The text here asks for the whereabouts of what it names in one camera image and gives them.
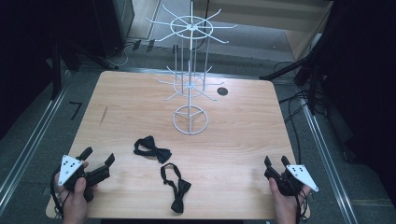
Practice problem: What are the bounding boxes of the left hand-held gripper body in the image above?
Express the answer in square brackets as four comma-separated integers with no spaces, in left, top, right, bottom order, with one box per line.
[57,154,112,203]

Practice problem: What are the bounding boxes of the white floor cable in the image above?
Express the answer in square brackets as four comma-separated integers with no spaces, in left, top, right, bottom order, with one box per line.
[117,42,135,68]

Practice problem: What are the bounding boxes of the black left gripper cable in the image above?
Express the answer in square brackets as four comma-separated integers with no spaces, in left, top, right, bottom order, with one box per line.
[49,167,68,218]

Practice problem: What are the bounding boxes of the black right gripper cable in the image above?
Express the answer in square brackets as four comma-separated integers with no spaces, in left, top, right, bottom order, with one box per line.
[293,189,310,224]

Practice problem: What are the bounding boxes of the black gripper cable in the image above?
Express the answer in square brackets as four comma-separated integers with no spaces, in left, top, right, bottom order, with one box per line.
[49,167,68,218]
[293,189,310,224]

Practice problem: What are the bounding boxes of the black bow tie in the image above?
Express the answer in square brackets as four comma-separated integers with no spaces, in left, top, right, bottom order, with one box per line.
[133,134,173,165]
[160,162,192,215]

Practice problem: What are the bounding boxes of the black stand leg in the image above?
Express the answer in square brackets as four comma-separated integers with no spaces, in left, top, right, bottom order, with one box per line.
[259,50,316,82]
[50,40,64,101]

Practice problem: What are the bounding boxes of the black floor cables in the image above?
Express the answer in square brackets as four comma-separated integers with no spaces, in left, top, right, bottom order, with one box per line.
[273,60,316,166]

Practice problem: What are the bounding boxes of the metal floor rail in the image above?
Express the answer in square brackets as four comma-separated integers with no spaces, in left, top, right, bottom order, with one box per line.
[0,87,70,216]
[301,96,360,224]

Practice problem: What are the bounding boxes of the person's right hand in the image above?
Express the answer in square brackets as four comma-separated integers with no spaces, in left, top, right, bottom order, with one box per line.
[268,177,312,224]

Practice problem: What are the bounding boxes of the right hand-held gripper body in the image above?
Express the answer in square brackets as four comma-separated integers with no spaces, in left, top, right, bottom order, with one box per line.
[263,164,319,197]

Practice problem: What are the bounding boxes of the light wooden panel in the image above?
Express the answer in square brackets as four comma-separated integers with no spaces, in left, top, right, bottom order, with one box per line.
[191,0,334,61]

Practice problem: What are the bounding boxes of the person's left hand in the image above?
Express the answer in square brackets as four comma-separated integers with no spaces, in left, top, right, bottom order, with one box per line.
[54,161,98,224]

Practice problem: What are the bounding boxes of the black cabinet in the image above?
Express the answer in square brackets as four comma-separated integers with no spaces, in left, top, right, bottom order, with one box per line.
[92,0,135,59]

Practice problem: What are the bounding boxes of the white wire display rack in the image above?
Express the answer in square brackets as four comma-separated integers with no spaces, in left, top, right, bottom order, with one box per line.
[145,0,238,136]

